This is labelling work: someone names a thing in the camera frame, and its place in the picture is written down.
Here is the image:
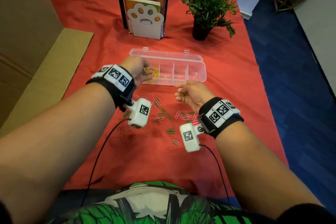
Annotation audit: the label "person's left hand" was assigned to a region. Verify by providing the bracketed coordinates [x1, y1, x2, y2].
[119, 56, 153, 88]

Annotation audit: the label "person's right hand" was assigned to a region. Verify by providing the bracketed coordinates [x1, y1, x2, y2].
[174, 80, 216, 114]

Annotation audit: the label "pile of yellow paper clips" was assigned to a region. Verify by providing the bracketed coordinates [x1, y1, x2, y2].
[143, 66, 160, 84]

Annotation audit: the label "clear plastic compartment box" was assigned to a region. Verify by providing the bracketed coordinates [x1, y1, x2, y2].
[129, 47, 207, 86]

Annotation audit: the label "colored paper clips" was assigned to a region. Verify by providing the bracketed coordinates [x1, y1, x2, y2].
[122, 94, 200, 146]

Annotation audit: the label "person's right forearm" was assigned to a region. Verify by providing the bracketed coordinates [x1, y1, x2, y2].
[215, 121, 323, 219]

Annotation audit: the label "person's left forearm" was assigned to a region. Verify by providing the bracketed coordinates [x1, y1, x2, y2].
[0, 82, 117, 224]

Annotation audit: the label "large brown cardboard box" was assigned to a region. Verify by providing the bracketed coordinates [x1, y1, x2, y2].
[0, 0, 94, 138]

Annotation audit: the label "black white marker wristband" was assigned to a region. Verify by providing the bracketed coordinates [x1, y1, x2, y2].
[197, 97, 245, 139]
[86, 64, 137, 111]

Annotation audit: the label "white paw-shaped bookend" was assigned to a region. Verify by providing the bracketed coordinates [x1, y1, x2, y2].
[127, 3, 165, 40]

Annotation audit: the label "red tablecloth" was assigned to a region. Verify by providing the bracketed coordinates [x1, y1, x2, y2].
[47, 0, 289, 198]

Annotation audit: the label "small yellow book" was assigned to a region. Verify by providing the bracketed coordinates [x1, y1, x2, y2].
[126, 0, 161, 13]

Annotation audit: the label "small green potted plant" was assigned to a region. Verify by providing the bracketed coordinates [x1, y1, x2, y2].
[180, 0, 239, 41]

